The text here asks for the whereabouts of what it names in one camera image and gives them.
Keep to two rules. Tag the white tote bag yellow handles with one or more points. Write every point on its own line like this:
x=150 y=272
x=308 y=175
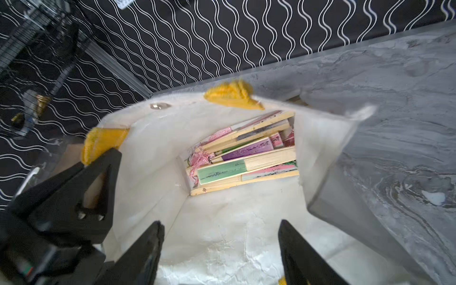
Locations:
x=230 y=237

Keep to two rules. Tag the purple paper folding fan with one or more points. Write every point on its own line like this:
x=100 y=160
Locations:
x=261 y=145

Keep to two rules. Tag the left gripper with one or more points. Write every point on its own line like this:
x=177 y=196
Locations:
x=48 y=236

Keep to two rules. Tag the pink tassel folding fan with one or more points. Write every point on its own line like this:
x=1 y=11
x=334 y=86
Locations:
x=243 y=133

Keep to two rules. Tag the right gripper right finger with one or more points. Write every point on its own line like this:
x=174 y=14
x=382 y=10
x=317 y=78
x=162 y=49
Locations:
x=302 y=264

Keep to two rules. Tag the pink paper folding fan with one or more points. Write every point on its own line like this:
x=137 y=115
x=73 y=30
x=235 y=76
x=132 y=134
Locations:
x=285 y=170

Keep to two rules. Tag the brown lidded storage box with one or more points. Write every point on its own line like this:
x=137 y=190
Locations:
x=63 y=153

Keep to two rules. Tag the green paper folding fan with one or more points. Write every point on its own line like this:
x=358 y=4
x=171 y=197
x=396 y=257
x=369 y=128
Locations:
x=249 y=164

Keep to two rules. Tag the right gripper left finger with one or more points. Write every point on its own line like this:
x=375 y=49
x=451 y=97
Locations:
x=139 y=265

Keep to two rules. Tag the black wire wall basket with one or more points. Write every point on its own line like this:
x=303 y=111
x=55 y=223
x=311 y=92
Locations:
x=41 y=42

